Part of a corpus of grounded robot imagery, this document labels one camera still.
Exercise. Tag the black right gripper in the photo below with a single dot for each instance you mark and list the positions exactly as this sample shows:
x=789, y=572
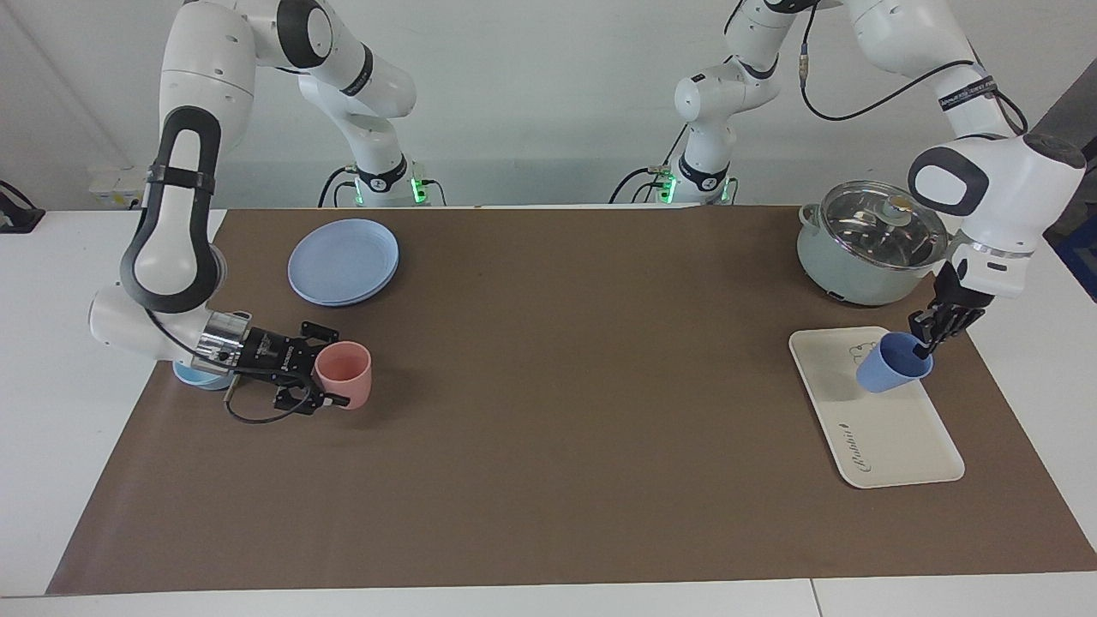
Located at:
x=274, y=356

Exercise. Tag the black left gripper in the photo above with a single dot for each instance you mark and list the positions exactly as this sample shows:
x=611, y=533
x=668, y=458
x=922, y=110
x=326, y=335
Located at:
x=958, y=291

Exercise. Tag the pink plastic cup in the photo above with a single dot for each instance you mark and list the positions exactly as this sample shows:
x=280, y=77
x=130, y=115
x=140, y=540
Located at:
x=347, y=377

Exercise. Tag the blue plastic cup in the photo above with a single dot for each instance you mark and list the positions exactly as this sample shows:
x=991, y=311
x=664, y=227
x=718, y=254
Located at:
x=887, y=368

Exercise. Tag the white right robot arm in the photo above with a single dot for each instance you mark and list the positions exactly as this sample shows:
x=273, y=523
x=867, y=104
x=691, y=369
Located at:
x=206, y=77

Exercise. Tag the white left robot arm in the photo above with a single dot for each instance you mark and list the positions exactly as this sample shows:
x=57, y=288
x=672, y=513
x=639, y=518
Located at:
x=1011, y=188

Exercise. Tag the cream rabbit print tray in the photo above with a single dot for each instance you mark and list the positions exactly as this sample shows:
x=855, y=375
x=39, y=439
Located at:
x=883, y=428

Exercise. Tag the pale green electric pot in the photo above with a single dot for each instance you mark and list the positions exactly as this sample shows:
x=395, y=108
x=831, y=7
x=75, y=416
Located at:
x=848, y=274

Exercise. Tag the periwinkle blue plate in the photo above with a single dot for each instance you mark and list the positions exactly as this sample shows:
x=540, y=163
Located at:
x=343, y=261

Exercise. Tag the light blue bowl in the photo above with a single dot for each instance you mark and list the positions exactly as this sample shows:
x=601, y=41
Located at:
x=197, y=377

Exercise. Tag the glass pot lid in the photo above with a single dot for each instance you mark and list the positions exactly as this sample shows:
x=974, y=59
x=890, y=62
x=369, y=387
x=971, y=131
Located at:
x=874, y=227

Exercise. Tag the blue box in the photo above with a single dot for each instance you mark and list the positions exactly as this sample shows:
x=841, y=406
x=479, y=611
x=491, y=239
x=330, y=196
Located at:
x=1084, y=266

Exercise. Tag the brown table mat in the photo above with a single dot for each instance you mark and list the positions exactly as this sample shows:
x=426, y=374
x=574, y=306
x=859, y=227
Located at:
x=557, y=411

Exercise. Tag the black desk clamp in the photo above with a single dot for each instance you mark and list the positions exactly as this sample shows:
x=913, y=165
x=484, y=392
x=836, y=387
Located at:
x=17, y=214

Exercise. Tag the white wall power strip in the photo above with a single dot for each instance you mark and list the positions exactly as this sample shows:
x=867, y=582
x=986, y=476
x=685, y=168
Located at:
x=111, y=184

